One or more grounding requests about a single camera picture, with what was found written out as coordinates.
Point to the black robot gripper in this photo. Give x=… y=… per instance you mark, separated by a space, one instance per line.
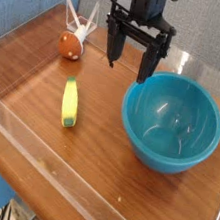
x=142 y=20

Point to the brown toy mushroom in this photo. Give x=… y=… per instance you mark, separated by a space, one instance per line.
x=70 y=44

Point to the blue plastic bowl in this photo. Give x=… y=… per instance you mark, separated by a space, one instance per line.
x=172 y=122

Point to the yellow toy corn cob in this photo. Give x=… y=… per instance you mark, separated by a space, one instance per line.
x=69 y=103

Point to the clear acrylic table barrier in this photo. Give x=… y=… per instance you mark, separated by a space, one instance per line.
x=88 y=171

